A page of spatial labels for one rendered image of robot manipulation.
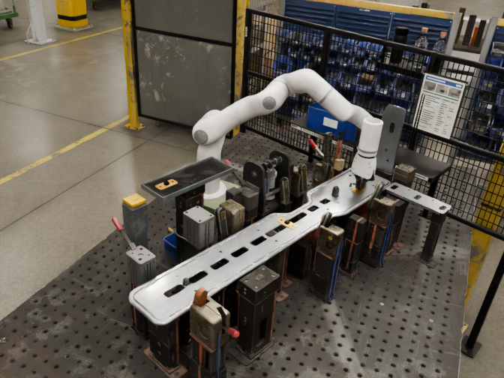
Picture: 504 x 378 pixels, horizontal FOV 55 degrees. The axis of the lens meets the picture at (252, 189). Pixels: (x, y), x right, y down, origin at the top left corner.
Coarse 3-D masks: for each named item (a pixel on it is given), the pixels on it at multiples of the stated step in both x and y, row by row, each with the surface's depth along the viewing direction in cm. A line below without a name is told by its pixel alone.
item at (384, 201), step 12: (372, 204) 210; (384, 204) 205; (372, 216) 212; (384, 216) 208; (372, 228) 214; (384, 228) 209; (372, 240) 217; (372, 252) 219; (384, 252) 220; (372, 264) 221
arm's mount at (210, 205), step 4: (220, 180) 261; (228, 184) 258; (232, 184) 258; (236, 184) 258; (228, 188) 255; (224, 196) 248; (204, 200) 244; (208, 200) 245; (212, 200) 245; (216, 200) 245; (220, 200) 245; (224, 200) 246; (204, 204) 242; (208, 204) 242; (212, 204) 242; (216, 204) 242; (204, 208) 242; (208, 208) 241; (212, 208) 239; (212, 212) 241
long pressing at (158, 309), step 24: (312, 192) 218; (288, 216) 200; (312, 216) 201; (336, 216) 203; (240, 240) 183; (288, 240) 185; (192, 264) 169; (240, 264) 171; (144, 288) 157; (168, 288) 158; (192, 288) 159; (216, 288) 160; (144, 312) 149; (168, 312) 149
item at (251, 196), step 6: (246, 192) 199; (252, 192) 199; (246, 198) 197; (252, 198) 197; (258, 198) 201; (240, 204) 201; (246, 204) 198; (252, 204) 199; (246, 210) 199; (252, 210) 201; (246, 216) 200; (252, 216) 202; (246, 222) 203; (252, 222) 206
